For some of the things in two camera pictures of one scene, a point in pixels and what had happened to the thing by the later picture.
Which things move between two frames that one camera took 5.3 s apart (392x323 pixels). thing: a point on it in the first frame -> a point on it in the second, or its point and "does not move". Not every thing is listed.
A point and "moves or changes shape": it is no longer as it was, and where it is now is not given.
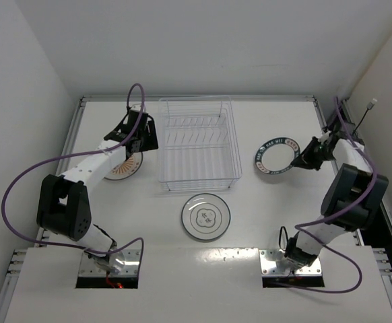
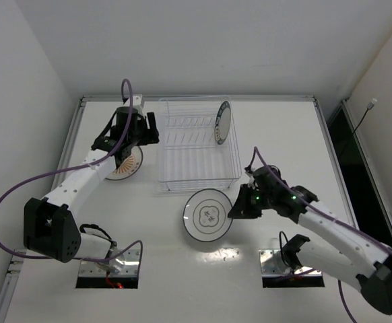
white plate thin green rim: (206, 217) moves or changes shape
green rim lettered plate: (276, 154) -> (222, 122)
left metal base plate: (126, 261) does not move
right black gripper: (308, 158) -> (246, 200)
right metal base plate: (273, 262) does not move
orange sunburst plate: (126, 169) does not move
